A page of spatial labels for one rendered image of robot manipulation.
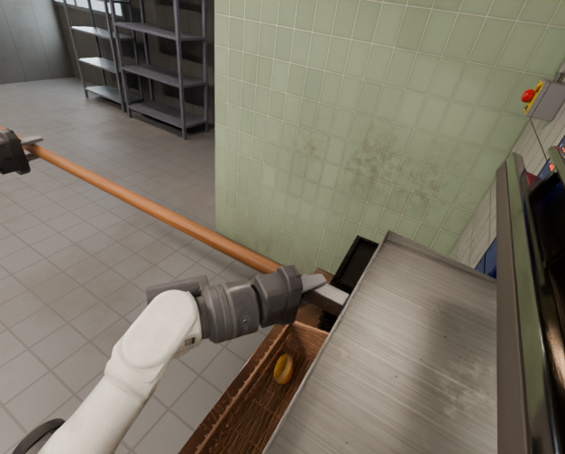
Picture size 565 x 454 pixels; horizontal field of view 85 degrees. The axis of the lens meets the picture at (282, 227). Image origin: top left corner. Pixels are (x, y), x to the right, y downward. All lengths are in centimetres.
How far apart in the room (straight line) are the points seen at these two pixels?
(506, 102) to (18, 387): 248
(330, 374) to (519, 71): 137
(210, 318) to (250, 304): 6
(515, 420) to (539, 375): 3
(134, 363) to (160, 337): 4
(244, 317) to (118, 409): 19
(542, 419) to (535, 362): 4
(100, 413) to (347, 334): 35
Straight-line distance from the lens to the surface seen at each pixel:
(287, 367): 111
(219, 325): 48
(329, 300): 55
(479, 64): 159
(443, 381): 57
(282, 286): 51
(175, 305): 46
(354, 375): 51
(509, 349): 32
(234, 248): 62
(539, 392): 27
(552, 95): 127
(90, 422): 47
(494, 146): 165
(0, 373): 214
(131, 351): 45
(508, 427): 28
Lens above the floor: 161
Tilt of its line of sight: 36 degrees down
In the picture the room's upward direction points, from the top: 9 degrees clockwise
